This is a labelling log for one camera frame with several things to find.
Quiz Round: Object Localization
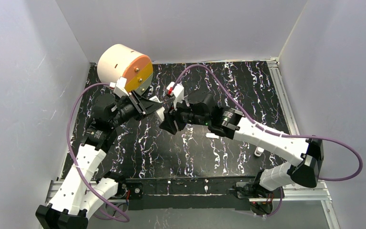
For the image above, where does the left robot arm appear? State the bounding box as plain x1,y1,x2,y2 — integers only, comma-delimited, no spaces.
35,91,163,229

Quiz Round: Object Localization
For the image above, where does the round three-colour drawer box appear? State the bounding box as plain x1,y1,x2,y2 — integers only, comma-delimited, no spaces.
97,44,153,95

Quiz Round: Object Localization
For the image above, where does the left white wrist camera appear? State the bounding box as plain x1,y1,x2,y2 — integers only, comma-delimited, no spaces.
109,77,129,98

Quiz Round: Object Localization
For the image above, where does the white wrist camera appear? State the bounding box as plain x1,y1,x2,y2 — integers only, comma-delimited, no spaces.
166,82,184,110
109,77,129,98

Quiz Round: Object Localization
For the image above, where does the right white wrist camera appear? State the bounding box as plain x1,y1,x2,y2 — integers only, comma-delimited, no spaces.
166,82,184,110

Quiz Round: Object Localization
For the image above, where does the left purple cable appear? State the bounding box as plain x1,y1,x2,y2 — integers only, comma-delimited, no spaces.
66,83,131,223

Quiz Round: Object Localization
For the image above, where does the purple cable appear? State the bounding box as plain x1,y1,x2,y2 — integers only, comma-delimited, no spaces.
66,83,131,223
172,64,364,182

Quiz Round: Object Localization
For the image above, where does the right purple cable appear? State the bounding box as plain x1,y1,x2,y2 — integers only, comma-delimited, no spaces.
172,64,364,182

